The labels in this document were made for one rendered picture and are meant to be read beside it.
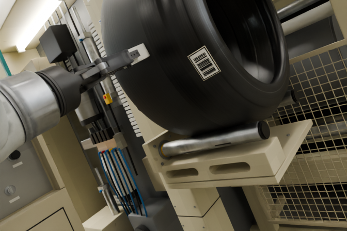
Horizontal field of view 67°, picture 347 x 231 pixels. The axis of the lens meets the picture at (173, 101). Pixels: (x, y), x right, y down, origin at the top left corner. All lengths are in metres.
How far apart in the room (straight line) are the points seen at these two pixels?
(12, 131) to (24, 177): 0.70
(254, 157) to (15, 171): 0.78
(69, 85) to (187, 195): 0.68
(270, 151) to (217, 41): 0.28
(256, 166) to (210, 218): 0.44
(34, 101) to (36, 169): 0.71
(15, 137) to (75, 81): 0.11
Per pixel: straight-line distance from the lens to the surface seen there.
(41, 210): 1.03
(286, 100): 0.88
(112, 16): 0.66
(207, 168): 0.72
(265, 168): 0.64
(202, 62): 0.52
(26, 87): 0.38
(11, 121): 0.36
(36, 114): 0.37
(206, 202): 1.02
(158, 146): 0.83
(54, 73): 0.41
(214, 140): 0.69
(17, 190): 1.05
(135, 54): 0.52
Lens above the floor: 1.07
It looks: 3 degrees down
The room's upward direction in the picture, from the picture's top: 23 degrees counter-clockwise
